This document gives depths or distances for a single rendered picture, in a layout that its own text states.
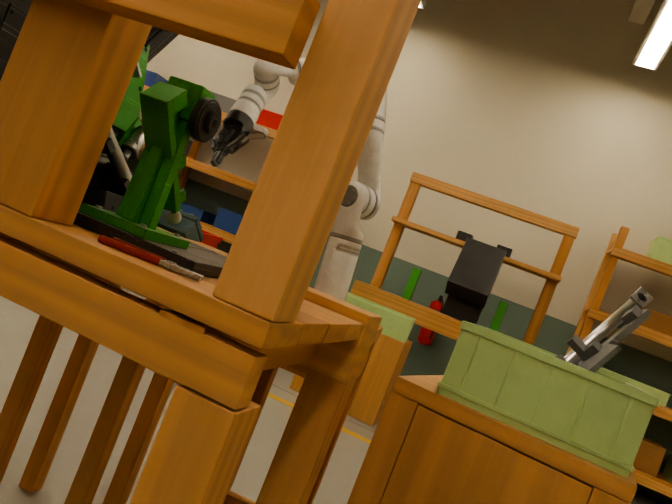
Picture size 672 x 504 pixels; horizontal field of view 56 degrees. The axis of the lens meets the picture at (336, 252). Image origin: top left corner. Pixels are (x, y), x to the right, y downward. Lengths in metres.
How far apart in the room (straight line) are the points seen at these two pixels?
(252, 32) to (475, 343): 0.87
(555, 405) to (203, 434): 0.82
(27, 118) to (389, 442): 0.97
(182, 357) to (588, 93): 6.50
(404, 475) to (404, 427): 0.10
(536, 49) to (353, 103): 6.47
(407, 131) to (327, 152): 6.22
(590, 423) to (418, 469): 0.37
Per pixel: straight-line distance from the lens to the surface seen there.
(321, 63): 0.84
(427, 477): 1.47
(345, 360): 1.34
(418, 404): 1.46
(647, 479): 6.25
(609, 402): 1.44
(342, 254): 1.69
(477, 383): 1.44
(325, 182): 0.79
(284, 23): 0.82
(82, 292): 0.92
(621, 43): 7.33
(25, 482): 2.23
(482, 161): 6.86
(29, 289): 0.97
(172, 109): 1.07
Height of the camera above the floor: 0.98
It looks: 1 degrees up
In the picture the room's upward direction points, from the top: 21 degrees clockwise
